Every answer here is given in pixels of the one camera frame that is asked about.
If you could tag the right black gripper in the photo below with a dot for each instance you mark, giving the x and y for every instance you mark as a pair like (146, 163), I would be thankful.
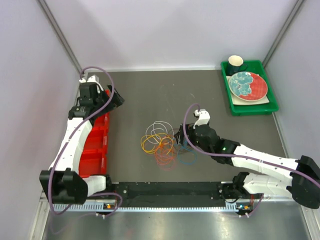
(180, 136)

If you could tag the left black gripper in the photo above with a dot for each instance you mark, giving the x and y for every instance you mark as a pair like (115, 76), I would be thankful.
(116, 101)

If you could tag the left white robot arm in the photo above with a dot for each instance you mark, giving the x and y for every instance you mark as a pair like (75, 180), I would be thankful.
(62, 183)

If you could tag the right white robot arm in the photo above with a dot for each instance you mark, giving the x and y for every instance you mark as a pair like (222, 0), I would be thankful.
(298, 179)

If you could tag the red compartment bin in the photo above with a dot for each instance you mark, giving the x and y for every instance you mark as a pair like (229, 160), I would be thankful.
(93, 160)

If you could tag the white square plate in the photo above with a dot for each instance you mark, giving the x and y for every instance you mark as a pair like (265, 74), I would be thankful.
(238, 102)

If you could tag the red and blue plate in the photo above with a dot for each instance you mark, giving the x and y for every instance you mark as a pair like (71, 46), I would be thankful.
(248, 86)

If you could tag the green plastic tray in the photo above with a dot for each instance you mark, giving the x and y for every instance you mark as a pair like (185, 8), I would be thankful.
(254, 66)

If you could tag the dark green mug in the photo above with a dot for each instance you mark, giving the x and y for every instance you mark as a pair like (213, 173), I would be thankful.
(235, 64)

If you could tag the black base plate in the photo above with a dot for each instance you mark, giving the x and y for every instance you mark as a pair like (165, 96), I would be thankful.
(174, 194)

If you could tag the white slotted cable duct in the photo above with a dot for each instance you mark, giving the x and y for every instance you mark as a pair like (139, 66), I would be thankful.
(108, 206)

